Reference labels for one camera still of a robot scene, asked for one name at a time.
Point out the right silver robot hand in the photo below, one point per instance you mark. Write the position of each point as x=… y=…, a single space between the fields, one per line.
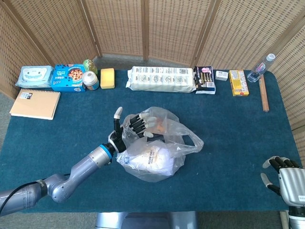
x=291 y=183

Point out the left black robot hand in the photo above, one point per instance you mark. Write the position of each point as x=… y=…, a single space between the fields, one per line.
x=118 y=140

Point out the clear plastic shopping bag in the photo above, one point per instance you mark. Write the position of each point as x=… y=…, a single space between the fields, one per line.
x=181 y=136

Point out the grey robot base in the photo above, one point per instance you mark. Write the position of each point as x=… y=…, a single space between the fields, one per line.
x=143 y=220

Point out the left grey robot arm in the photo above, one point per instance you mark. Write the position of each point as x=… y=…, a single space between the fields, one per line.
x=83 y=164

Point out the white bagged package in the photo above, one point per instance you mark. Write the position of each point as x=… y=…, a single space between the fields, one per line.
x=155 y=159

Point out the orange snack packet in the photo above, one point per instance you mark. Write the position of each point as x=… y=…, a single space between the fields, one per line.
x=160 y=125

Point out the yellow sponge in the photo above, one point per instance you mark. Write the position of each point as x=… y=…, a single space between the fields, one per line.
x=107 y=78

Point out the white lidded snack jar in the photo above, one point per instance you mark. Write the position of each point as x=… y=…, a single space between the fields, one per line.
x=90 y=80

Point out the white long snack package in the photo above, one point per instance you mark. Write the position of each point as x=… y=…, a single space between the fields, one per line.
x=162 y=80

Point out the green bottle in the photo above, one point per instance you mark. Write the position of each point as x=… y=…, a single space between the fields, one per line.
x=90 y=65

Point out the blue cookie box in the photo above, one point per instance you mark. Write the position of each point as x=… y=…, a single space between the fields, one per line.
x=64 y=80

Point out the brown spiral notebook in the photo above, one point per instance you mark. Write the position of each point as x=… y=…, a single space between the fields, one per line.
x=35 y=103

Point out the wooden stick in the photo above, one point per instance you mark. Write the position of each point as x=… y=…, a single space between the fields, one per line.
x=264 y=95

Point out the black snack packet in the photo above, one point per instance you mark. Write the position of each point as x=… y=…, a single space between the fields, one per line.
x=205 y=81

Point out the light blue wet wipes pack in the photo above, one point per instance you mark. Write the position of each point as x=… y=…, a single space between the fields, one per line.
x=33 y=76

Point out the yellow box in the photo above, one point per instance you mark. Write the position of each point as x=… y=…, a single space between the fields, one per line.
x=239 y=83

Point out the wicker folding screen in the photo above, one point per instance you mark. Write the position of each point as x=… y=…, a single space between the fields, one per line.
x=119 y=26

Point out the clear water bottle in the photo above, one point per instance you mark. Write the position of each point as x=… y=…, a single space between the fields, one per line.
x=259 y=68

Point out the small white box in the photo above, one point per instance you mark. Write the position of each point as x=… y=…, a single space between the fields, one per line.
x=222 y=75

